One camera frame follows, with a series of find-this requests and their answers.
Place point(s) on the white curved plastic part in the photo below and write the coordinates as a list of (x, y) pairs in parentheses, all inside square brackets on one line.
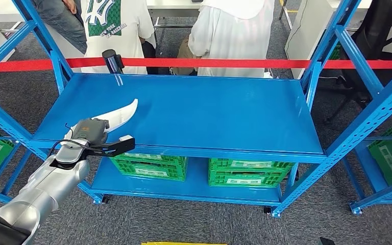
[(125, 113)]

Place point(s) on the person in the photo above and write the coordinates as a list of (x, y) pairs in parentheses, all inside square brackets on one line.
[(128, 40), (233, 40), (64, 23)]

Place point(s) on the black office chair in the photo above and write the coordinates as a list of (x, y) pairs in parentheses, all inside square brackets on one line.
[(375, 30)]

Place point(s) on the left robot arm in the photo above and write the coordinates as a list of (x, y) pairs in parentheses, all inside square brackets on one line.
[(50, 182)]

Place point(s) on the red barrier belt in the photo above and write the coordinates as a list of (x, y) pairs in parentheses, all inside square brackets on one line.
[(216, 63)]

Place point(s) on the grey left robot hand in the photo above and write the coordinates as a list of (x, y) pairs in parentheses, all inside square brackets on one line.
[(89, 130)]

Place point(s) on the black stanchion post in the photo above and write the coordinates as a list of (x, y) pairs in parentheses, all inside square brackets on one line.
[(111, 61)]

